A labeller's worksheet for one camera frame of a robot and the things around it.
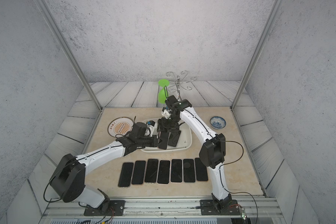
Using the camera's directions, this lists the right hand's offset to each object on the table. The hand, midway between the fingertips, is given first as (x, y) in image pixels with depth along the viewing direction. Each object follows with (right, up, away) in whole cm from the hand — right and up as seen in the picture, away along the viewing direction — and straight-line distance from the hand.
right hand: (162, 130), depth 83 cm
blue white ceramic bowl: (+40, +4, +24) cm, 47 cm away
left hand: (+2, -6, -1) cm, 6 cm away
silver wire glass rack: (+10, +31, +11) cm, 34 cm away
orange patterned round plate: (-34, +1, +26) cm, 43 cm away
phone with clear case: (-14, -26, +2) cm, 30 cm away
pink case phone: (+7, -6, +17) cm, 19 cm away
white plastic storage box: (+14, -10, +16) cm, 24 cm away
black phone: (-22, -27, +2) cm, 35 cm away
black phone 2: (+8, -24, 0) cm, 25 cm away
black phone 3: (+16, -25, +2) cm, 30 cm away
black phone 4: (+23, -26, +2) cm, 35 cm away
